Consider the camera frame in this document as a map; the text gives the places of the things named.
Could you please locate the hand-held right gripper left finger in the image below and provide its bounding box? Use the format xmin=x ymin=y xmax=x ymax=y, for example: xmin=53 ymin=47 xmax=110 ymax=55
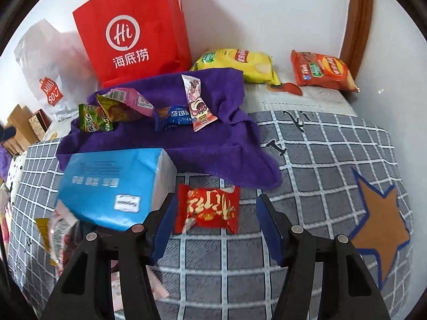
xmin=40 ymin=193 xmax=179 ymax=320

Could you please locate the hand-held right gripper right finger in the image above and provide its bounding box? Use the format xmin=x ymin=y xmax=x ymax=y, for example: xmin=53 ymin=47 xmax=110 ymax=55
xmin=255 ymin=193 xmax=391 ymax=320

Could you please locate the red candy packet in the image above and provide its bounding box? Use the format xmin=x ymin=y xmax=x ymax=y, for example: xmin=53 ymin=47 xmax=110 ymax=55
xmin=174 ymin=183 xmax=241 ymax=235

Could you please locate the green snack packet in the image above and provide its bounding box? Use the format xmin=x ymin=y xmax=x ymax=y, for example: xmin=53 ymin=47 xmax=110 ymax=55
xmin=78 ymin=103 xmax=116 ymax=133

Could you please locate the white snack packet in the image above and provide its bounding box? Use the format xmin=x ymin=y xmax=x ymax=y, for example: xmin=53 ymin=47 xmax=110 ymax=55
xmin=48 ymin=207 xmax=79 ymax=270

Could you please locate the yellow snack packet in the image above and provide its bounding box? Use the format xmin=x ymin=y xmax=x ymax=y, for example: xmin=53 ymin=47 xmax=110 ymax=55
xmin=34 ymin=218 xmax=59 ymax=267

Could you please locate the small blue snack packet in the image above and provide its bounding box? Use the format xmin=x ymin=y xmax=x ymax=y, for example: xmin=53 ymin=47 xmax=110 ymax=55
xmin=154 ymin=105 xmax=193 ymax=130

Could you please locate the long pink snack stick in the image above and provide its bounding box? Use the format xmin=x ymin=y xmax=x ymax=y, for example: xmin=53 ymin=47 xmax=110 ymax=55
xmin=181 ymin=74 xmax=219 ymax=132

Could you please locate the magenta snack packet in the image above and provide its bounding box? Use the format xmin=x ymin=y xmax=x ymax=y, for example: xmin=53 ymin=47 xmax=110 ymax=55
xmin=97 ymin=87 xmax=156 ymax=122

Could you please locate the patterned hardcover book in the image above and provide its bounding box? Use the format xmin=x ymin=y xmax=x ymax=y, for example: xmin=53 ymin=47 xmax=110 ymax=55
xmin=28 ymin=109 xmax=52 ymax=141

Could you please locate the white dotted pillow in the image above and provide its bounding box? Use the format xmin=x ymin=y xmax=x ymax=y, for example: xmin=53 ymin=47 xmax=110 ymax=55
xmin=7 ymin=151 xmax=27 ymax=204

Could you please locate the blue tissue pack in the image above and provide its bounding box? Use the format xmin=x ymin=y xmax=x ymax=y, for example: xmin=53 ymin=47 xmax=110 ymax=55
xmin=53 ymin=147 xmax=178 ymax=232

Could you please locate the white plastic bag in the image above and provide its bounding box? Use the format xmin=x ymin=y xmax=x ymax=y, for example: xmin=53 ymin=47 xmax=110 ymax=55
xmin=14 ymin=18 xmax=101 ymax=121

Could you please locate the grey checked blanket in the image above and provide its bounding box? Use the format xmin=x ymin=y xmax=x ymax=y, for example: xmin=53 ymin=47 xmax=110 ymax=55
xmin=7 ymin=110 xmax=414 ymax=320

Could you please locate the purple cloth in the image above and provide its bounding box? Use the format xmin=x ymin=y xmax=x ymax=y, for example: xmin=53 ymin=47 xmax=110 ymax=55
xmin=56 ymin=67 xmax=282 ymax=190

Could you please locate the orange chips bag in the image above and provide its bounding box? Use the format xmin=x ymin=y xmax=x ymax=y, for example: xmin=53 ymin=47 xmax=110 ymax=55
xmin=290 ymin=50 xmax=361 ymax=93

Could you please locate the yellow chips bag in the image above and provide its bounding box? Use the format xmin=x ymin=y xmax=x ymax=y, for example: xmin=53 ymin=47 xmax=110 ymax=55
xmin=190 ymin=48 xmax=281 ymax=85

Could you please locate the red paper bag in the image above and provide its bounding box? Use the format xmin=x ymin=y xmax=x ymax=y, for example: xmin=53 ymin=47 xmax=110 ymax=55
xmin=72 ymin=0 xmax=192 ymax=89

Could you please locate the brown wooden door frame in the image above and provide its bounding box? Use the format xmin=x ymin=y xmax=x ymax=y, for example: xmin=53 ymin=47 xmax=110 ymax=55
xmin=339 ymin=0 xmax=374 ymax=70

